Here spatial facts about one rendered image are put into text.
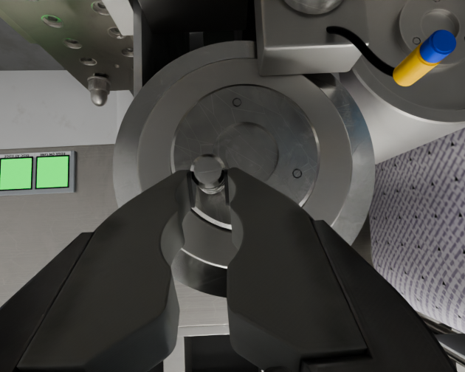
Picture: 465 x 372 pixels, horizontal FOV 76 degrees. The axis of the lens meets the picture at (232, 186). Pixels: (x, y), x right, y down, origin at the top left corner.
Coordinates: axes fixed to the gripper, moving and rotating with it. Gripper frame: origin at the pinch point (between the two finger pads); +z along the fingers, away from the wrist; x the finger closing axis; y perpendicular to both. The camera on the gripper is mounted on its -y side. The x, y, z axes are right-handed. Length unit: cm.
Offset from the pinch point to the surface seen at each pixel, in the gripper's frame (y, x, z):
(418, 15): -4.7, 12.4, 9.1
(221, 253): 4.9, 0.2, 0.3
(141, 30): -4.6, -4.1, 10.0
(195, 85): -2.1, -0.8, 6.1
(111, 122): 75, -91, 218
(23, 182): 18.2, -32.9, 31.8
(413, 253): 16.7, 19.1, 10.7
